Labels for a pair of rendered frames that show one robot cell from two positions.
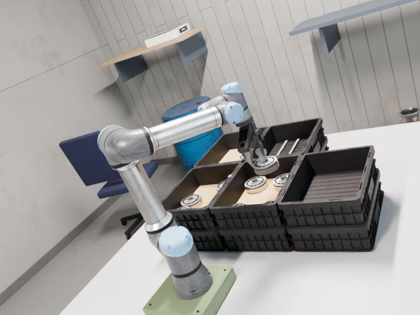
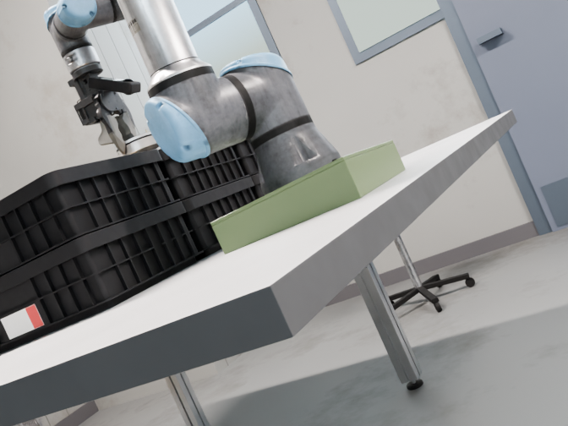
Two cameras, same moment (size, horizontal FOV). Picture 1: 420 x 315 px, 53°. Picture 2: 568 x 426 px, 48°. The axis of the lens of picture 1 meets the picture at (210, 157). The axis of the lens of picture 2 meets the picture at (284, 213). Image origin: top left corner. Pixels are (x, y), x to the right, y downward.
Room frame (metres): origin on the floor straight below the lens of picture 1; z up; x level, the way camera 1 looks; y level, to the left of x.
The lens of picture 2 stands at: (1.53, 1.34, 0.75)
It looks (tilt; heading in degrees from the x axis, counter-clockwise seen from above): 2 degrees down; 262
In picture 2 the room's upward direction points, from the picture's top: 24 degrees counter-clockwise
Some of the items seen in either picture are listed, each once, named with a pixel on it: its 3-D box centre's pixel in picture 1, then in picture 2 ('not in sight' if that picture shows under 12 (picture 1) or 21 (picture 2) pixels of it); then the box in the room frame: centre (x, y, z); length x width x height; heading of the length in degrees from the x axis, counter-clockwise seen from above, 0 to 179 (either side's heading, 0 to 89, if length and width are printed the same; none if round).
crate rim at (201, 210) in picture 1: (199, 188); (40, 205); (1.77, 0.10, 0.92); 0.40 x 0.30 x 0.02; 145
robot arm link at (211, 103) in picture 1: (215, 109); (82, 11); (1.56, -0.09, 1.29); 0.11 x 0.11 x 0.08; 20
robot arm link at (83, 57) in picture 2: (240, 115); (81, 62); (1.61, -0.18, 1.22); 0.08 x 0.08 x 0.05
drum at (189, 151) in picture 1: (199, 141); not in sight; (4.04, 0.04, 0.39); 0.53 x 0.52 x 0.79; 144
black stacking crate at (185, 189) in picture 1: (203, 197); (51, 230); (1.77, 0.10, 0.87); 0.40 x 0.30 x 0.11; 145
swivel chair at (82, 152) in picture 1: (125, 175); not in sight; (3.56, 0.77, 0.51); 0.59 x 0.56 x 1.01; 139
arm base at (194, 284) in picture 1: (189, 275); (292, 155); (1.32, 0.23, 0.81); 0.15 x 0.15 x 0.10
